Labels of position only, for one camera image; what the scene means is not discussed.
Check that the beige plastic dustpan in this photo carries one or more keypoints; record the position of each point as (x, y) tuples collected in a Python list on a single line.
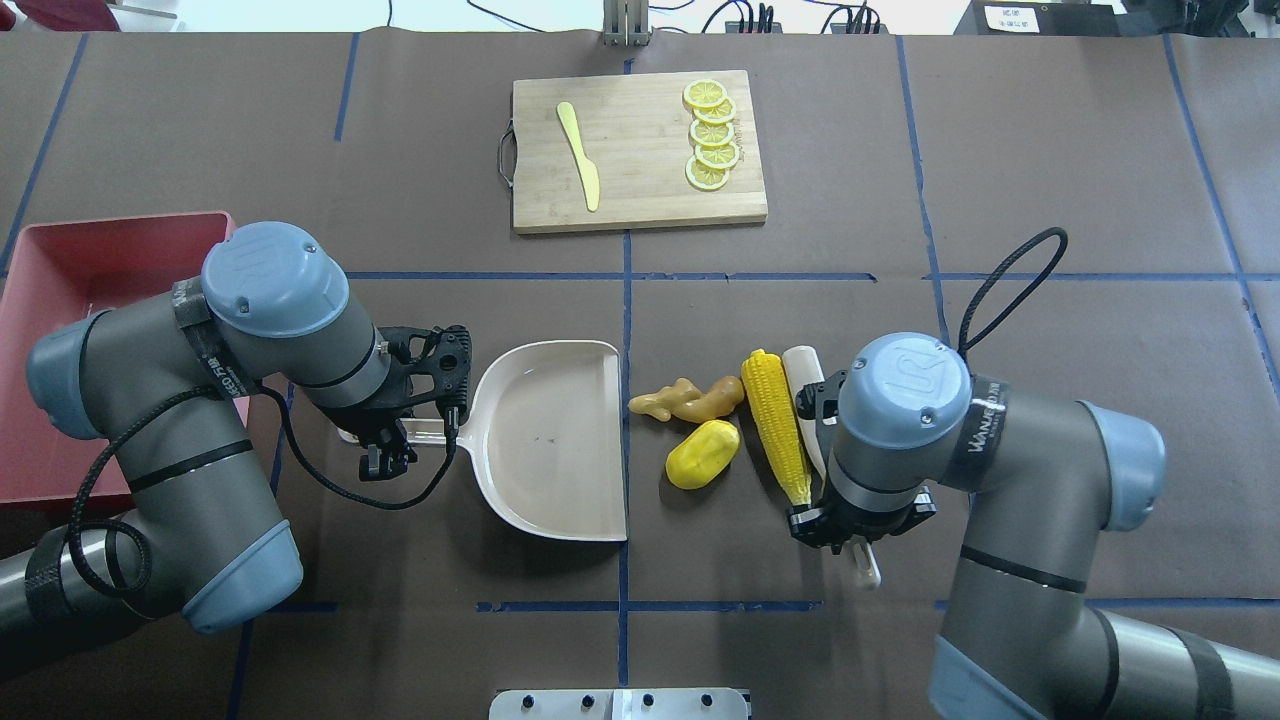
[(544, 437)]

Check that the lemon slice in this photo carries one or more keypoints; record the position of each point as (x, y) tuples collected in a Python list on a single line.
[(704, 178), (704, 94), (717, 115), (711, 135), (721, 157)]

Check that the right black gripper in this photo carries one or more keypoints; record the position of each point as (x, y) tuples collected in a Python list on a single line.
[(812, 527)]

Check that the pink plastic bin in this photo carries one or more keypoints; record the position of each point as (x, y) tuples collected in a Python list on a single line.
[(62, 273)]

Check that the lemon slice bottom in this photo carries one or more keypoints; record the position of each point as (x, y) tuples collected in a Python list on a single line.
[(704, 178)]

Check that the tan toy ginger root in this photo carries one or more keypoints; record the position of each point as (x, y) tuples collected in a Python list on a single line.
[(683, 400)]

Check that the yellow plastic knife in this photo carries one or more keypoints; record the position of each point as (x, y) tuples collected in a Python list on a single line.
[(588, 172)]

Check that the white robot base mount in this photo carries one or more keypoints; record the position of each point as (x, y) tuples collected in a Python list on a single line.
[(622, 703)]

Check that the yellow toy corn cob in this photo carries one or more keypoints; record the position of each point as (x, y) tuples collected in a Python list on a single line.
[(765, 382)]

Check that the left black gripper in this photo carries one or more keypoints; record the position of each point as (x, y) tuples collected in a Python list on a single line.
[(381, 424)]

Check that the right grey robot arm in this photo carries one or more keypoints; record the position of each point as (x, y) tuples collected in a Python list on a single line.
[(1045, 477)]

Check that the lemon slice top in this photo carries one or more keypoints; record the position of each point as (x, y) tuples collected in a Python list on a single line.
[(704, 94)]

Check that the yellow toy potato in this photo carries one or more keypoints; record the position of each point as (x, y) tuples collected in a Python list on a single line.
[(702, 456)]

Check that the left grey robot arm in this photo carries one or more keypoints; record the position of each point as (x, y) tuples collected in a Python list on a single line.
[(175, 514)]

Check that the grey metal post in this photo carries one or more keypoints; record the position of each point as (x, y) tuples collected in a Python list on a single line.
[(626, 23)]

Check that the bamboo cutting board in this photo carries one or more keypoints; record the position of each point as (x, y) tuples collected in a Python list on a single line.
[(636, 129)]

